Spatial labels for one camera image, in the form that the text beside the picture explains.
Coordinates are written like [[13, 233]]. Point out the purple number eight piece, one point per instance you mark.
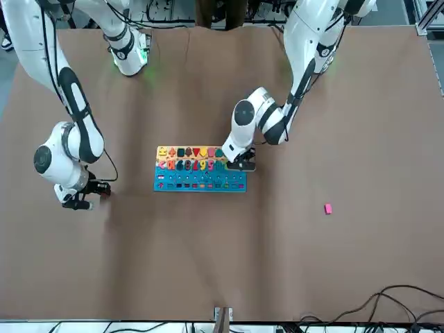
[[187, 165]]

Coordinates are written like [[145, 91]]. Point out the red triangle piece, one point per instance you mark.
[[196, 150]]

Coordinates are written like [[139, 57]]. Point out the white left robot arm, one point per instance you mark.
[[305, 34]]

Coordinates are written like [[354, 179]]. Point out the orange plus sign piece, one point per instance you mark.
[[171, 152]]

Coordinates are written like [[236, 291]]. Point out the magenta number five piece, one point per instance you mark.
[[210, 165]]

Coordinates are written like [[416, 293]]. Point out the yellow number six piece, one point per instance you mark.
[[204, 164]]

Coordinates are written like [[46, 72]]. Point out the teal number nine piece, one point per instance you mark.
[[178, 166]]

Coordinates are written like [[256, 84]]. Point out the white segmented edge strip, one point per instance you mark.
[[437, 69]]

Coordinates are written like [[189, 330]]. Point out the orange number ten piece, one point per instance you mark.
[[173, 165]]

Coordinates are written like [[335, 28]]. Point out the person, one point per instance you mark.
[[222, 14]]

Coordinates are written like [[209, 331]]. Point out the colourful wooden toy board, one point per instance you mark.
[[204, 181]]

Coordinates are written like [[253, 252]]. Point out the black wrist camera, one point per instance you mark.
[[76, 205], [243, 166]]

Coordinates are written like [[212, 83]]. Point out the person's shoe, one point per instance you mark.
[[7, 43]]

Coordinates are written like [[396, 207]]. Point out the aluminium frame bar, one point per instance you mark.
[[428, 17]]

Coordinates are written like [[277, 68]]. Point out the green number three piece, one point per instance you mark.
[[223, 163]]

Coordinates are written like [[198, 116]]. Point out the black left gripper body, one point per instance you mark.
[[246, 155]]

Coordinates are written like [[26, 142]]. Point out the pink greater-than sign piece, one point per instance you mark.
[[159, 164]]

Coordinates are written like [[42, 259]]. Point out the aluminium post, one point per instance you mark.
[[223, 319]]

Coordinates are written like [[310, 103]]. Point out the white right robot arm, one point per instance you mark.
[[27, 41]]

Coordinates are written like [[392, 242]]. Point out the teal number four piece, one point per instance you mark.
[[216, 165]]

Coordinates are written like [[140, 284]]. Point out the teal heart piece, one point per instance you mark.
[[218, 151]]

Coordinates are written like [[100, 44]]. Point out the yellow equals sign piece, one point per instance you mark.
[[162, 150]]

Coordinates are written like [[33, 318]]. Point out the red number seven piece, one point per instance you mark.
[[194, 169]]

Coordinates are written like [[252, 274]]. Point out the pink rectangular block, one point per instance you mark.
[[328, 209]]

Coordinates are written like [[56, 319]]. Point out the teal square piece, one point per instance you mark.
[[180, 152]]

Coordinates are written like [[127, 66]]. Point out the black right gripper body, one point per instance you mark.
[[91, 186]]

